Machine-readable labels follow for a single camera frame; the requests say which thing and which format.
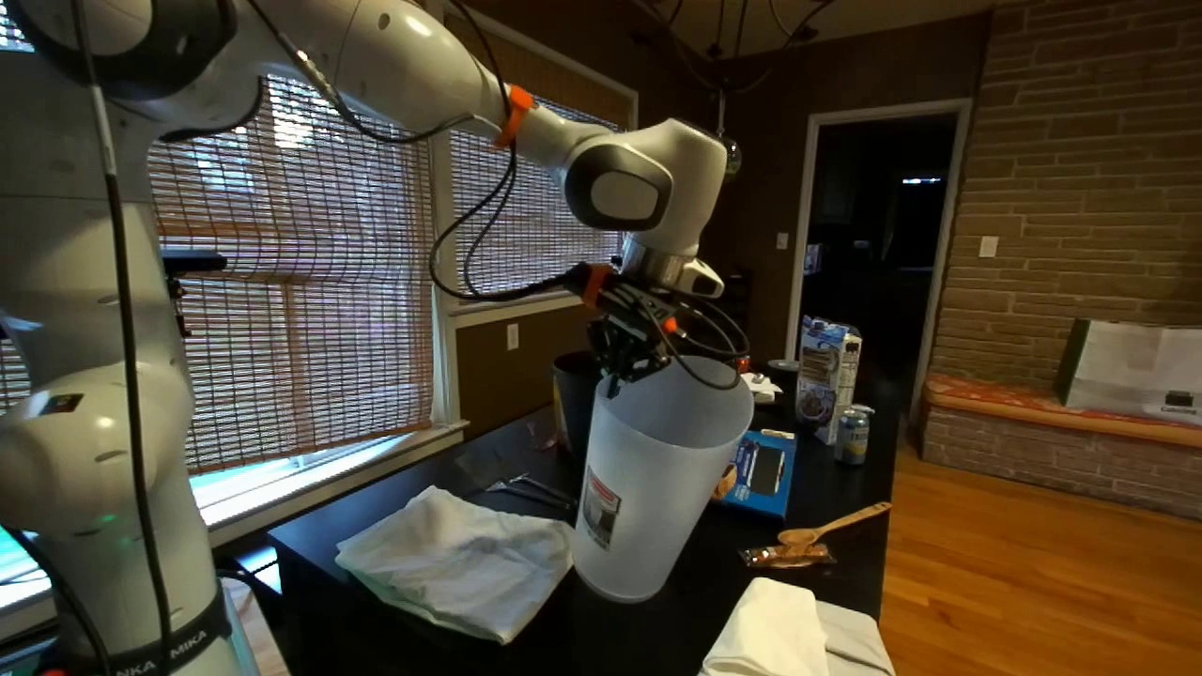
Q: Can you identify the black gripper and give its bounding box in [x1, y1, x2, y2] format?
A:
[585, 283, 681, 383]

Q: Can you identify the translucent clear plastic bin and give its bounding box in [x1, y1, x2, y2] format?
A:
[570, 356, 755, 603]

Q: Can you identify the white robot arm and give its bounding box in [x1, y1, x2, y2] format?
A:
[0, 0, 724, 676]

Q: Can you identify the blue box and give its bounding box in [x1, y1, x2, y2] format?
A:
[724, 429, 796, 517]

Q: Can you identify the white blue carton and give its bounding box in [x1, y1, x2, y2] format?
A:
[796, 317, 863, 447]

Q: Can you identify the metal can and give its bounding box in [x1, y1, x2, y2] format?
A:
[838, 406, 871, 467]

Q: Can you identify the wooden spatula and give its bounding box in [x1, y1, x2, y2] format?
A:
[738, 505, 888, 571]

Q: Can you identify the white cloth on table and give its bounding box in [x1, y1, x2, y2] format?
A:
[335, 486, 570, 645]

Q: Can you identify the crumpled white cloth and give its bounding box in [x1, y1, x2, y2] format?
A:
[699, 577, 896, 676]

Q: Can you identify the bamboo window blind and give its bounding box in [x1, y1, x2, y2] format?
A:
[0, 69, 440, 476]

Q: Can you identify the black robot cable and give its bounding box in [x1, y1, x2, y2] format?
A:
[424, 70, 755, 396]

